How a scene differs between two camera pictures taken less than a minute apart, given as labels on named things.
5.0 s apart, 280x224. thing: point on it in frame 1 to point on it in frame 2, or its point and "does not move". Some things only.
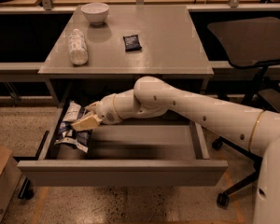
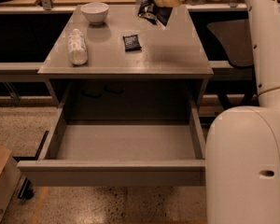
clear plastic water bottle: x=77 y=47 does not move
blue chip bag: x=70 y=135 to x=149 y=8
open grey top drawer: x=161 y=151 does not move
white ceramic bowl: x=96 y=12 does not move
